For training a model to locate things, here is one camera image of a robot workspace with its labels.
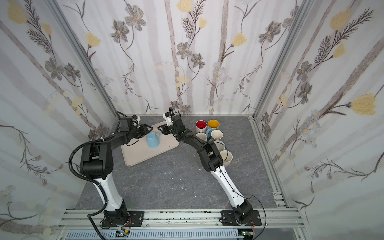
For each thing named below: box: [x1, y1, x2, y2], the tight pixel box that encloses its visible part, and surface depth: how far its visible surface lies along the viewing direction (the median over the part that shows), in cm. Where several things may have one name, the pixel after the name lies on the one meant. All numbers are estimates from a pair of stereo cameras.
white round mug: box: [195, 120, 208, 134], surface depth 106 cm
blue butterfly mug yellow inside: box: [205, 119, 220, 141], surface depth 103 cm
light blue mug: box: [146, 131, 161, 149], surface depth 98 cm
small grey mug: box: [210, 129, 224, 141], surface depth 100 cm
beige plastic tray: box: [121, 132, 180, 167], surface depth 100 cm
